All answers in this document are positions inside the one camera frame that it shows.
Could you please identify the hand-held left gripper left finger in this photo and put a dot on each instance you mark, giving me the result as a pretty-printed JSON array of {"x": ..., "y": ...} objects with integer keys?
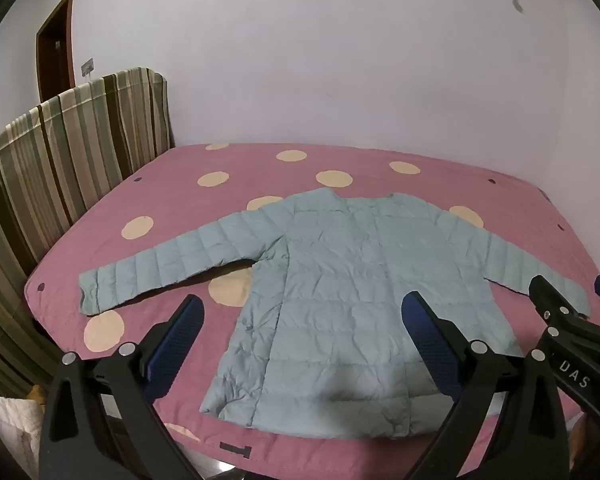
[{"x": 177, "y": 340}]

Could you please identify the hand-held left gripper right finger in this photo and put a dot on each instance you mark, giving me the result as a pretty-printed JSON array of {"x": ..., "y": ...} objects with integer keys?
[{"x": 430, "y": 345}]

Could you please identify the light blue quilted jacket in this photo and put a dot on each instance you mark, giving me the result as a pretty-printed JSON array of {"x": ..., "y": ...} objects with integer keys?
[{"x": 340, "y": 285}]

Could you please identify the bed with pink dotted sheet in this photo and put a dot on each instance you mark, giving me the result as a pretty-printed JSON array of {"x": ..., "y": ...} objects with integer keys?
[{"x": 170, "y": 200}]

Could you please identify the white quilted cloth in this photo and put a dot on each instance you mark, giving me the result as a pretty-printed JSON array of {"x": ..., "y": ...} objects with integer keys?
[{"x": 10, "y": 430}]

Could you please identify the striped headboard cover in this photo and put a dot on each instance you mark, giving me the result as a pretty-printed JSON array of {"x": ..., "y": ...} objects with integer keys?
[{"x": 50, "y": 160}]

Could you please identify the brown wooden door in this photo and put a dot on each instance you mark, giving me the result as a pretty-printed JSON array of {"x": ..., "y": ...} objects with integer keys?
[{"x": 55, "y": 55}]

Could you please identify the wall socket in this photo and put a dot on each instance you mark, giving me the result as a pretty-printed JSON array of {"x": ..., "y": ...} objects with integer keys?
[{"x": 87, "y": 67}]

